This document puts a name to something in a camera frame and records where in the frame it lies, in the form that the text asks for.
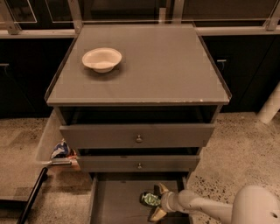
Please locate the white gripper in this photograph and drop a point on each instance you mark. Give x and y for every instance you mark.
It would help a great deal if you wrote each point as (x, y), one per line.
(166, 201)

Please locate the crushed green can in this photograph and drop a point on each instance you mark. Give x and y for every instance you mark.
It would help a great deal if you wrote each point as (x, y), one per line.
(150, 199)

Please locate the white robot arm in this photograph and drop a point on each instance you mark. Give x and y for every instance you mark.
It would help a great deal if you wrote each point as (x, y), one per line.
(238, 179)

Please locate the bottom grey drawer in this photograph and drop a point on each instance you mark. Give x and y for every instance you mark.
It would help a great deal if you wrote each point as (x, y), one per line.
(116, 197)

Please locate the grey drawer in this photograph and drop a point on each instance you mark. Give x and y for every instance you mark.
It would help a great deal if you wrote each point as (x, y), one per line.
(98, 136)
(168, 163)
(116, 197)

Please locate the top drawer knob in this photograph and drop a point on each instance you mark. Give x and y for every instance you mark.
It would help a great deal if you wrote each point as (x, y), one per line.
(139, 139)

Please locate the middle grey drawer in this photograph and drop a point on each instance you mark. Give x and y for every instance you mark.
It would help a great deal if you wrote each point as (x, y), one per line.
(168, 163)

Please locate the top grey drawer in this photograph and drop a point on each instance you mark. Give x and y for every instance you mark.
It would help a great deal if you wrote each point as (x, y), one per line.
(98, 136)

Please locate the grey drawer cabinet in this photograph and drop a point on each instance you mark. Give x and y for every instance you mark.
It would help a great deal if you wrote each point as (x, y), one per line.
(165, 76)

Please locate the clear plastic bin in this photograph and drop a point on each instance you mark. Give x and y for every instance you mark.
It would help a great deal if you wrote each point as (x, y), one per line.
(50, 137)

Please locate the black pole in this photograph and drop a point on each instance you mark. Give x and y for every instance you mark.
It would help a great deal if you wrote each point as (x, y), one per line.
(42, 177)

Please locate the white paper bowl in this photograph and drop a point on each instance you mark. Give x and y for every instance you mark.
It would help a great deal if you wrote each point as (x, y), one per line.
(102, 60)

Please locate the grey metal railing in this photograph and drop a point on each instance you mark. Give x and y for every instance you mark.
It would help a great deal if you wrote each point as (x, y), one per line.
(209, 17)

